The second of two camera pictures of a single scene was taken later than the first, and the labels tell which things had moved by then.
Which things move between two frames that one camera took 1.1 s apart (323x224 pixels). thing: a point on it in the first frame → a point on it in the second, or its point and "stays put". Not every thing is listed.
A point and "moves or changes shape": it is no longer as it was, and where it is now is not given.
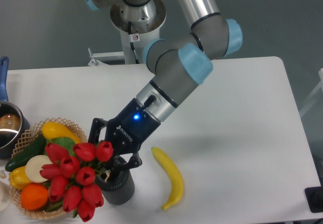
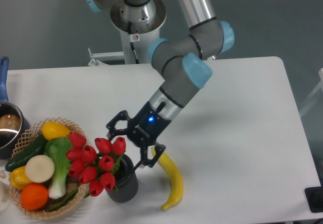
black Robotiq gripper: (126, 132) → (142, 130)
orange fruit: (34, 196) stays put
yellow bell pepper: (18, 178) stays put
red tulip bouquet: (72, 176) moves or changes shape
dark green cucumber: (37, 148) stays put
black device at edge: (314, 196) stays put
